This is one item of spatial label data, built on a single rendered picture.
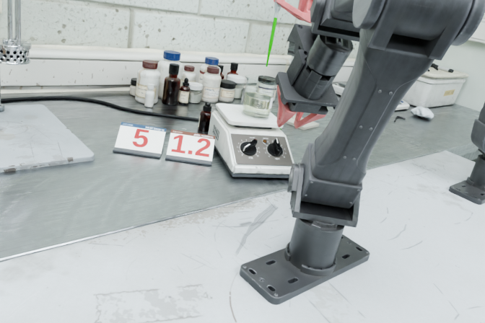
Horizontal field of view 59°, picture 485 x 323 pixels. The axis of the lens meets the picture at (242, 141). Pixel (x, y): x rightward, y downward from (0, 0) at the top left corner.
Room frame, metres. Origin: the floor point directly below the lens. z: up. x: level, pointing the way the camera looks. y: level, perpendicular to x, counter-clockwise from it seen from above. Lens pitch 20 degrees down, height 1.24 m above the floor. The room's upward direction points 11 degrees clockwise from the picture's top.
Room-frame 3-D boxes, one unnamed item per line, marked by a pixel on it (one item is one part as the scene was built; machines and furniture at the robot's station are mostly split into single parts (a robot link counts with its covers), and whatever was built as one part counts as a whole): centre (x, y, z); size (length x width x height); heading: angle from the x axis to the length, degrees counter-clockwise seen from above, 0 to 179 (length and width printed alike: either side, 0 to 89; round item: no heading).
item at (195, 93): (1.19, 0.16, 0.93); 0.05 x 0.05 x 0.05
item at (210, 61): (1.30, 0.14, 0.96); 0.06 x 0.06 x 0.11
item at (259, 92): (0.87, -0.01, 1.03); 0.07 x 0.06 x 0.08; 112
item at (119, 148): (0.78, 0.20, 0.92); 0.09 x 0.06 x 0.04; 96
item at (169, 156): (0.79, 0.10, 0.92); 0.09 x 0.06 x 0.04; 96
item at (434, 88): (1.91, -0.69, 0.97); 0.37 x 0.31 x 0.14; 136
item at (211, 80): (1.24, 0.12, 0.95); 0.06 x 0.06 x 0.10
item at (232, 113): (0.88, 0.00, 0.98); 0.12 x 0.12 x 0.01; 21
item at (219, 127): (0.85, -0.01, 0.94); 0.22 x 0.13 x 0.08; 21
